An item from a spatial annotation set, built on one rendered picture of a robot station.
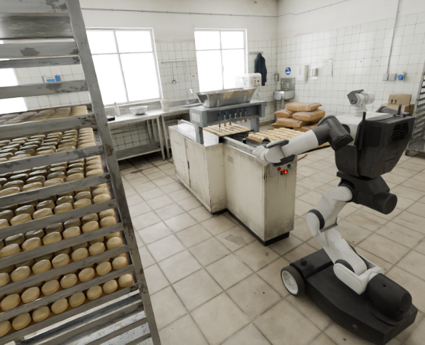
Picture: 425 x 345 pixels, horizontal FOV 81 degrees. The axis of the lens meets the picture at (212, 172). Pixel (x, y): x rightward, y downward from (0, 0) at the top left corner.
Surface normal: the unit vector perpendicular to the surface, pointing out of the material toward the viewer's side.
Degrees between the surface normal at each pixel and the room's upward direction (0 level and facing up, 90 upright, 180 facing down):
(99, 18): 90
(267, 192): 90
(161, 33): 90
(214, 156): 90
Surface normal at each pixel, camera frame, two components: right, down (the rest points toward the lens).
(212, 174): 0.43, 0.31
